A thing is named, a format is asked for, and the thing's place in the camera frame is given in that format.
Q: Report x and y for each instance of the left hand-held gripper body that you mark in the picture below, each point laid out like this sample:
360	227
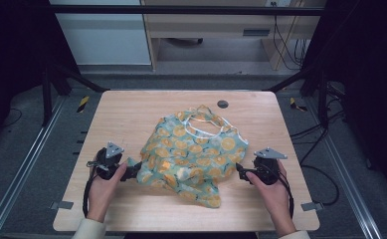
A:
107	164

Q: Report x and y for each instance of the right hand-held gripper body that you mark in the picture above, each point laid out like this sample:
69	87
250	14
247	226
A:
266	169

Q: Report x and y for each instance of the teal orange-print cloth bag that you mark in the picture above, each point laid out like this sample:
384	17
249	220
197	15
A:
191	156

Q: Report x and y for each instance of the person's right hand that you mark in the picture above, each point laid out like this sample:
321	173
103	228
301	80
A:
275	199

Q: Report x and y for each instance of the person's left hand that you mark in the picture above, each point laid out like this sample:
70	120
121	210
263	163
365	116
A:
101	195

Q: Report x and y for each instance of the yellow black striped tape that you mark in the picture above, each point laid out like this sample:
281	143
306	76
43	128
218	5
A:
83	103
295	104

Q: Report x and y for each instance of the grey round table grommet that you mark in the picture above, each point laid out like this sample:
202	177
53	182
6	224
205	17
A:
222	104

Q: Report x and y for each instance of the black metal stand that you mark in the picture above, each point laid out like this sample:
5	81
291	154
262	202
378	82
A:
46	96
322	96

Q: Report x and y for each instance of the white cabinet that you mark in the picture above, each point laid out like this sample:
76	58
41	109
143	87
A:
108	40

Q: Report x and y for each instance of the grey metal table bracket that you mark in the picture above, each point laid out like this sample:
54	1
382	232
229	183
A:
61	205
312	206

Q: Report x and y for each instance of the aluminium floor rail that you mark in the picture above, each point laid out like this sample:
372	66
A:
343	172
25	159

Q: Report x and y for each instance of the black horizontal frame bar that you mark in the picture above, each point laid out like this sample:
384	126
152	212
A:
181	10

